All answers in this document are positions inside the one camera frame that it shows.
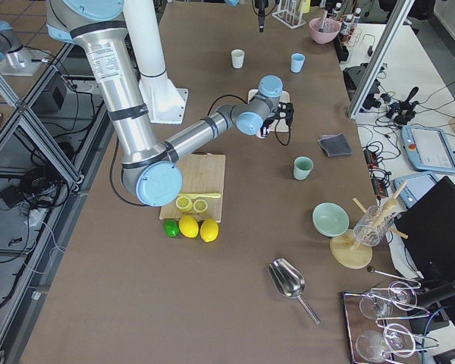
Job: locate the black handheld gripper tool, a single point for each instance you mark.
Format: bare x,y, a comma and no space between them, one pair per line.
403,111

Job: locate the yellow plastic knife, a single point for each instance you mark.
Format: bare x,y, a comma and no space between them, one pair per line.
201,195

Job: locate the green bowl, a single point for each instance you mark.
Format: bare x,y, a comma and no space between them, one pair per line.
330,219

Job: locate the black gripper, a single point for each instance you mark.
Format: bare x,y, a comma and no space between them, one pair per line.
261,12
268,123

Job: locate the pink cup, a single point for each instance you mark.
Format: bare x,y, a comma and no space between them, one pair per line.
262,133

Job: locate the cream rabbit tray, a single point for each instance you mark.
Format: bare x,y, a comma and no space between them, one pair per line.
285,97

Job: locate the black monitor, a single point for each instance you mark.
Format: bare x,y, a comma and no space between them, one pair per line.
430,226

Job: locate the white pillar base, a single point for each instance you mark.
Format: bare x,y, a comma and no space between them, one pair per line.
165,102

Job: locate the yellow lemon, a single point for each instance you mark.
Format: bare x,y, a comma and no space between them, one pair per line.
188,226
209,230

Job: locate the blue teach pendant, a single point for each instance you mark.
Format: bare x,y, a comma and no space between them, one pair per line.
428,149

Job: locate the yellow bottle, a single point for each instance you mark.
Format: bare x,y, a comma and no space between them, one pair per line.
304,6

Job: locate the metal scoop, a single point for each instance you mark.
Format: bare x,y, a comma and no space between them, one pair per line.
290,283

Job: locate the wine glass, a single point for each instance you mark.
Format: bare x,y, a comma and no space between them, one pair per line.
393,343
379,303

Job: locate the clear textured glass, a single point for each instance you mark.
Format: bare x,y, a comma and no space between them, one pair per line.
370,229

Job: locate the pink bowl with ice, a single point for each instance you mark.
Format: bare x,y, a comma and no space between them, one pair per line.
330,30

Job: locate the blue cup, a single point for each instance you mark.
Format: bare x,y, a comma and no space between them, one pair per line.
297,61

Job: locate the green cup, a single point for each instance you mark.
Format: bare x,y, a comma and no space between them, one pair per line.
302,167

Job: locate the wooden cutting board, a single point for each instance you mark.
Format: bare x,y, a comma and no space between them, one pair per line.
204,174

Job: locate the metal tube in bowl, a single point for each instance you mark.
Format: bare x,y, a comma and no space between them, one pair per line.
321,25

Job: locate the lemon slice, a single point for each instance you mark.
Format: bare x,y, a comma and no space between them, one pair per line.
200,206
184,203

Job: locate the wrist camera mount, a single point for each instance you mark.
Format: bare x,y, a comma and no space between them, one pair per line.
286,112

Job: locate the grey folded cloth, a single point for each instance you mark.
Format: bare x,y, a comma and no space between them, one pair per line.
334,145

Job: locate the cream white cup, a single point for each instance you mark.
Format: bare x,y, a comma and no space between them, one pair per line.
237,58

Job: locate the green lime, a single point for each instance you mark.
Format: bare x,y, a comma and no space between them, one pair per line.
171,228

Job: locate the aluminium frame post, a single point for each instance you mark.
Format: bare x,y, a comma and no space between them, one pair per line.
399,13

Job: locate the white wire rack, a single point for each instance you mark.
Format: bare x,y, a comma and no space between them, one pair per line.
287,13

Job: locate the wooden cup stand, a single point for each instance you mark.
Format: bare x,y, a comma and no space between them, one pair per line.
352,254

